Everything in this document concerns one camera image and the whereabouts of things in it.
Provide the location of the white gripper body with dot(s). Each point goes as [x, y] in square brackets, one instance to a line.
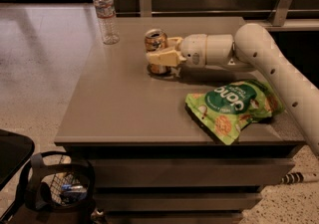
[193, 49]

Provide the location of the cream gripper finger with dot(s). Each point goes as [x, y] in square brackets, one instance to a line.
[174, 42]
[166, 57]

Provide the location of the orange drink can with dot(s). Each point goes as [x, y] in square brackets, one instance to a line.
[156, 39]

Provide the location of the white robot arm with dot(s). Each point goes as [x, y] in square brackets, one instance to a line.
[251, 47]

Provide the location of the green snack bag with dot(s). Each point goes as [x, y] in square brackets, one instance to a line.
[227, 110]

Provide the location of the clear plastic water bottle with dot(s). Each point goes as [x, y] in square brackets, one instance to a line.
[107, 19]

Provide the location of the grey drawer cabinet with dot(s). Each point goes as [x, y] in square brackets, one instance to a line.
[154, 164]

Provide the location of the striped pole on floor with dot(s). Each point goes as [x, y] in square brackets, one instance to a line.
[298, 177]

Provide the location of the black mesh waste basket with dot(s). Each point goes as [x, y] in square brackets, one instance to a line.
[55, 188]

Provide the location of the right metal bracket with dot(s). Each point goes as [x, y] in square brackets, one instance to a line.
[279, 14]

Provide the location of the metal rail on wall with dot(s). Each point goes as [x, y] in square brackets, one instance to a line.
[241, 13]

